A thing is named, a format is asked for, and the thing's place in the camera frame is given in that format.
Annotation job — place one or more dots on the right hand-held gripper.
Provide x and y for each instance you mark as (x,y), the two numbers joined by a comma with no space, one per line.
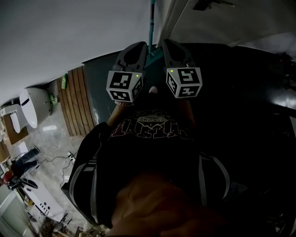
(183,79)

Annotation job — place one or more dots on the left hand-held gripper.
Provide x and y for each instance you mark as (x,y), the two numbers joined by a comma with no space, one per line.
(125,81)

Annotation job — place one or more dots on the teal mop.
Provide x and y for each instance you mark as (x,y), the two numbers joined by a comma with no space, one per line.
(151,34)

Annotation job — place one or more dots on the person's right forearm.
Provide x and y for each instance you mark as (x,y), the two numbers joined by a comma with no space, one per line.
(187,113)

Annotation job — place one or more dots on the person's left forearm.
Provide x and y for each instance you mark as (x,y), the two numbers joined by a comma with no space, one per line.
(116,114)

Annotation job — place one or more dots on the person's light shoe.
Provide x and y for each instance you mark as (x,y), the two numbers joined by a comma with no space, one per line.
(153,89)

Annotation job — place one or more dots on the white door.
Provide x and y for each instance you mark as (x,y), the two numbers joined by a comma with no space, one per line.
(222,20)

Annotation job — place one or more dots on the black door fitting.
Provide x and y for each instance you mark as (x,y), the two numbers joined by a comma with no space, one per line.
(211,4)

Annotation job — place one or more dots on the wooden slat floor mat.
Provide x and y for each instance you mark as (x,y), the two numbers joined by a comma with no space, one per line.
(76,101)

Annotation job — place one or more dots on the green packet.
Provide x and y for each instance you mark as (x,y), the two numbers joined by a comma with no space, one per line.
(64,81)
(53,99)

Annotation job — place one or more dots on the person's black printed t-shirt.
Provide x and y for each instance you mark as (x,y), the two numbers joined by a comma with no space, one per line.
(148,148)

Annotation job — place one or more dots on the white egg-shaped toilet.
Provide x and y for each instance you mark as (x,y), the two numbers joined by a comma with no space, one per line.
(33,106)

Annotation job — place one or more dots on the white power strip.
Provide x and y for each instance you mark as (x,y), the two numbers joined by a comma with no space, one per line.
(70,156)

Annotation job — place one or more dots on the white toilet with open lid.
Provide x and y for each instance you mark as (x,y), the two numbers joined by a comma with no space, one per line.
(12,118)

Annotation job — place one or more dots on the brown cardboard box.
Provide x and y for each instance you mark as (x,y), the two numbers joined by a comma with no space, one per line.
(14,130)

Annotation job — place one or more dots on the white panel with black dots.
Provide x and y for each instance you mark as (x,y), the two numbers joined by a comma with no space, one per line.
(44,200)

